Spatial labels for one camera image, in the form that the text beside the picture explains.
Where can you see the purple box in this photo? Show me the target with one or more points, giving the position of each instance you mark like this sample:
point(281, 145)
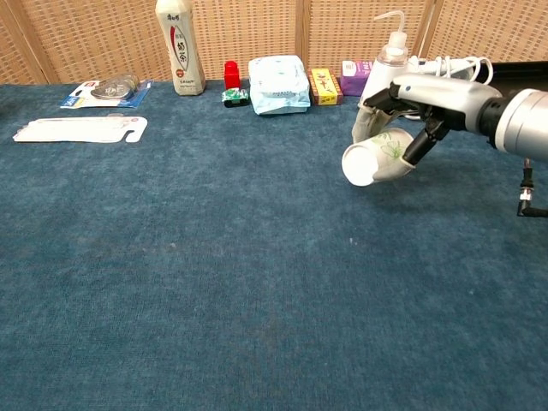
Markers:
point(353, 79)

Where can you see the tall milk tea bottle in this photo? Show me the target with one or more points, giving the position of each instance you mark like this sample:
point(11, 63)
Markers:
point(180, 60)

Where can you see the blue carpeted table top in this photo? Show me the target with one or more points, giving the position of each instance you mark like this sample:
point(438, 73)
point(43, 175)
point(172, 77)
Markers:
point(214, 257)

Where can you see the flat white card package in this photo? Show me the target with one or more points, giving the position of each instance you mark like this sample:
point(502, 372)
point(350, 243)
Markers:
point(77, 130)

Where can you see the light blue wet wipes pack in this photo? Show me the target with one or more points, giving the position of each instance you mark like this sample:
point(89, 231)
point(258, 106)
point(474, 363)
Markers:
point(278, 85)

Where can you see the blue blister pack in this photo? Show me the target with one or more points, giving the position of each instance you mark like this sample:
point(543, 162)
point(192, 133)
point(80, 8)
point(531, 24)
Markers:
point(107, 92)

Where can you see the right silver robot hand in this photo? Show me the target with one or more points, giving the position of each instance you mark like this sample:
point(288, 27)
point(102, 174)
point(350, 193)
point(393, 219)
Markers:
point(441, 98)

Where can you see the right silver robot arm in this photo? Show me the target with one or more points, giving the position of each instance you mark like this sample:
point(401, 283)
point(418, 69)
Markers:
point(524, 124)

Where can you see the clear plastic wash bottle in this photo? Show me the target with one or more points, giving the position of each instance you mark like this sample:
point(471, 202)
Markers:
point(397, 38)

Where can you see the small green pack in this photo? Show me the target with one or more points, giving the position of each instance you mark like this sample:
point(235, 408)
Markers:
point(234, 97)

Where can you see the woven wooden folding screen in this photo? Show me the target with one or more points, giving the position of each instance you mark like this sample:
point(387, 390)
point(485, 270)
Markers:
point(85, 38)

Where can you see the white round jar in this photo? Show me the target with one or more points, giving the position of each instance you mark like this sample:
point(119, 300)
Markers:
point(364, 164)

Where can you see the white hair dryer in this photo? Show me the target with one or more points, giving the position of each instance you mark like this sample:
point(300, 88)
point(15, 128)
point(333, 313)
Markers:
point(379, 77)

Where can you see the yellow and red box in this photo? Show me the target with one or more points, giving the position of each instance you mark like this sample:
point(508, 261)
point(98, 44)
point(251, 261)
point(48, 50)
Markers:
point(325, 87)

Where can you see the small red box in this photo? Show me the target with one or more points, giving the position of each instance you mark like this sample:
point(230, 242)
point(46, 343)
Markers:
point(233, 77)

